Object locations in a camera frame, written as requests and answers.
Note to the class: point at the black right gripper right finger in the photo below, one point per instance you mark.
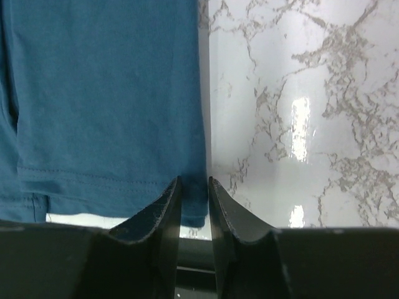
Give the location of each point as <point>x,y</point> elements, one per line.
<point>253,259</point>

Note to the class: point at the blue t shirt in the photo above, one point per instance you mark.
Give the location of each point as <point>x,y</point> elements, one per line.
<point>100,108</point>

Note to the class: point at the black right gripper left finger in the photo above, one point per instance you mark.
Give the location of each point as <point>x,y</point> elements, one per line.
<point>135,259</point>

